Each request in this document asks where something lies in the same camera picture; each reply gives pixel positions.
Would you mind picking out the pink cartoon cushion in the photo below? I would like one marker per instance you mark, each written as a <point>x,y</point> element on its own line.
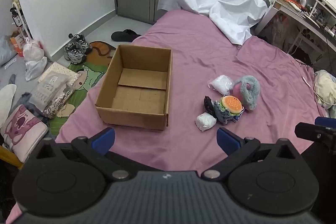
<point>22,132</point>

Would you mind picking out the blue tissue packet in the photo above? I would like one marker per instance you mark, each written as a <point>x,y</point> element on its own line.
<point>239,116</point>

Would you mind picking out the cream floral pillow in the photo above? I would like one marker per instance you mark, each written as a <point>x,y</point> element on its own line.
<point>325,87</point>

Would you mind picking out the grey plastic bag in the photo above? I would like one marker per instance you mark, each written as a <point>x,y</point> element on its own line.
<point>6,50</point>

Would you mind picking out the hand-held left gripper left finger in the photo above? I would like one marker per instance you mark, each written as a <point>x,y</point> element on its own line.
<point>103,138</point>

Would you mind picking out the white desk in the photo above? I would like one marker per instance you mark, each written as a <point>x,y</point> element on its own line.
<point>286,6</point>

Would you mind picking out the pink bed sheet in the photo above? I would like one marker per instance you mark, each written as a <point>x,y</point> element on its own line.
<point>199,56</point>

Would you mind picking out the green cartoon rug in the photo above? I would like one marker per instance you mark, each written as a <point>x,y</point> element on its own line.
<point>88,69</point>

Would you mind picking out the white cloth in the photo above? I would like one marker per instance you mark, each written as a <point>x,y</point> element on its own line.
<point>6,103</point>

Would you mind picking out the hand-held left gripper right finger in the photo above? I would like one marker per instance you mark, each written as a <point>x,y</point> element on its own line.
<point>228,141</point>

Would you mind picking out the patterned clear bag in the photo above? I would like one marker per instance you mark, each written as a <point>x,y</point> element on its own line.
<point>59,104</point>

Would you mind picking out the black slipper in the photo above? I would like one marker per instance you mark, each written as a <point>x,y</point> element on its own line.
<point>124,35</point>

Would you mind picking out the dark patterned fabric toy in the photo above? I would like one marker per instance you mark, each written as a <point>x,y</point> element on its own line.
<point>223,116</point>

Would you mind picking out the black stitched fabric toy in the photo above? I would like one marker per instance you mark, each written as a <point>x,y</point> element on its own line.
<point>209,104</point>

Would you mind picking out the beige dotted package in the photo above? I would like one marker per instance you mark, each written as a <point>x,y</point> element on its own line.
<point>56,70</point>

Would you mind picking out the clear bag of white filling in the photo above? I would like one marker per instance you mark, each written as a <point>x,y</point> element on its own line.
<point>221,83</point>

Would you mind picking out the grey parcel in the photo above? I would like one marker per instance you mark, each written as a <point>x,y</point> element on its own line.
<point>48,90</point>

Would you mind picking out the orange box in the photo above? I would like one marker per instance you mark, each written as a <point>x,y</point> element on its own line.
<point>18,43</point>

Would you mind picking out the burger plush toy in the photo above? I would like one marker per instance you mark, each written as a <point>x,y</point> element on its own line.
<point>231,104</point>

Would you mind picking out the white bundle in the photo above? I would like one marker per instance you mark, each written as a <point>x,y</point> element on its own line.
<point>206,121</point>

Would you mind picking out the white plastic bag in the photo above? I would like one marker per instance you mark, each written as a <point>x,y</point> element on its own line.
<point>34,61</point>

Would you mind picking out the grey pink plush toy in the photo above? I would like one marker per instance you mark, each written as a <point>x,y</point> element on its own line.
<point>249,92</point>

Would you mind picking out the cardboard box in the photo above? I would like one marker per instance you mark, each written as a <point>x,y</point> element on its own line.
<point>141,98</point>

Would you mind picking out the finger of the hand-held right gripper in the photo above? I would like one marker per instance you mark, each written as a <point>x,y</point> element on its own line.
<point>325,121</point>
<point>309,132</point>

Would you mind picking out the grey sneaker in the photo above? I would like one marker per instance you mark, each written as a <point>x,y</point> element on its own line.
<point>82,42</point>
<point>73,55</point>

